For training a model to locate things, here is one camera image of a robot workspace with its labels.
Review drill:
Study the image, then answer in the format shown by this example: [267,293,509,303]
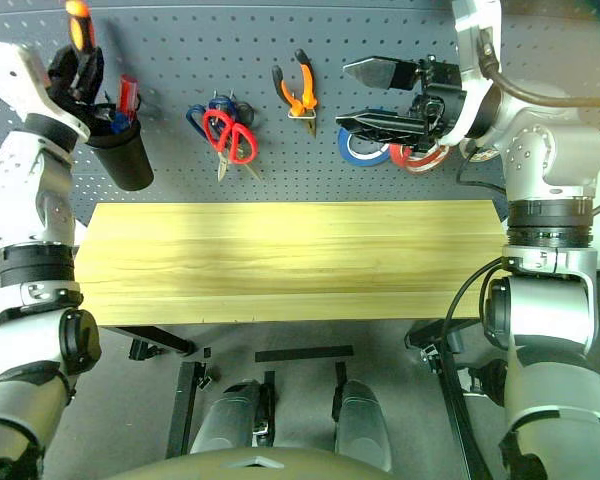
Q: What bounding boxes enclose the black floor tape strip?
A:
[254,345,355,364]

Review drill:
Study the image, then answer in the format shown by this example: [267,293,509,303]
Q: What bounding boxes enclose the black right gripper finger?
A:
[342,56,422,92]
[334,110,427,147]

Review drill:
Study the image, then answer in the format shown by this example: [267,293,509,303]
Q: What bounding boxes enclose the orange and black screwdriver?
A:
[63,0,99,97]

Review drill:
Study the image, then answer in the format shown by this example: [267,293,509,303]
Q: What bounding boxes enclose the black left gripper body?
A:
[48,78,102,119]

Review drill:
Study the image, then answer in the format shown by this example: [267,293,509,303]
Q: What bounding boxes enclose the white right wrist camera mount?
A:
[448,0,504,147]

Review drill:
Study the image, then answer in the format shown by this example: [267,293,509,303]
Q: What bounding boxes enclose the small clear red tape roll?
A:
[403,149,449,174]

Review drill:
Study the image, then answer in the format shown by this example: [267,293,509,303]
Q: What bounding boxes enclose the dark olive rounded body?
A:
[107,446,396,480]

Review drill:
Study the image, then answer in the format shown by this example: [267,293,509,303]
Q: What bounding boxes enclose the blue handled scissors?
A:
[185,96,264,182]

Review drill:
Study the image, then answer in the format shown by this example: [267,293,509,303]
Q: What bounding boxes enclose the red and blue screwdriver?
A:
[109,74,143,135]

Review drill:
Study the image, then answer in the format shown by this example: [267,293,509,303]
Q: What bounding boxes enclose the black upright metal bar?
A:
[165,360,211,459]

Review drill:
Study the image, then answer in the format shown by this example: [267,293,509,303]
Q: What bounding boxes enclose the grey rounded leg cover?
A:
[332,379,395,474]
[189,379,276,456]

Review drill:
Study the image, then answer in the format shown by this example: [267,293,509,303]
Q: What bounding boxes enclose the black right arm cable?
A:
[442,27,600,361]

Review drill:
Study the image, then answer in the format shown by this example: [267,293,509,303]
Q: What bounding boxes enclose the grey pegboard tool wall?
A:
[0,0,600,247]

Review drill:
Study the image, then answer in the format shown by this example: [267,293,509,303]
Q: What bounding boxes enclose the orange and black pliers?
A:
[270,48,320,139]

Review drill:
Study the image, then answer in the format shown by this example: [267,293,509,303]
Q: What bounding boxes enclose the blue tape roll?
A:
[336,107,392,167]

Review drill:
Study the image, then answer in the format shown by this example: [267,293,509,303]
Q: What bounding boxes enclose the white tape roll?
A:
[458,139,502,164]

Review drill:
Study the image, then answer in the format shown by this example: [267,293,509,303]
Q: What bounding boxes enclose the black plastic cup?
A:
[84,102,156,193]

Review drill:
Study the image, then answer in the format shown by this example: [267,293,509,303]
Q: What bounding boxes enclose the large red tape roll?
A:
[389,141,452,175]

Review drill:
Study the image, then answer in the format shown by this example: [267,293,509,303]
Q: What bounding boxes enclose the black table leg frame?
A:
[403,319,506,480]
[107,324,197,361]

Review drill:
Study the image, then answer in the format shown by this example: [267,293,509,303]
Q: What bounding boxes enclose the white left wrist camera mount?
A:
[0,39,92,147]

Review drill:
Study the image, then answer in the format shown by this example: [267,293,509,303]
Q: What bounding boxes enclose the red handled scissors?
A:
[201,108,259,183]

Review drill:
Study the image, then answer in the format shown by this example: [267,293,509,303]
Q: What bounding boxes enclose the black handled scissors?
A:
[231,101,256,127]

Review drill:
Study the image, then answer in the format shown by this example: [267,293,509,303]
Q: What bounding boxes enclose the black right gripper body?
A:
[403,55,469,152]

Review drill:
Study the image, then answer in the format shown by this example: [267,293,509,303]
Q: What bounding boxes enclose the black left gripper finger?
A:
[46,43,81,87]
[85,44,106,99]

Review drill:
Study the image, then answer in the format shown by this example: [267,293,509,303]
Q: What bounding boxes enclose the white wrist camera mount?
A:
[0,39,92,147]
[448,0,504,147]

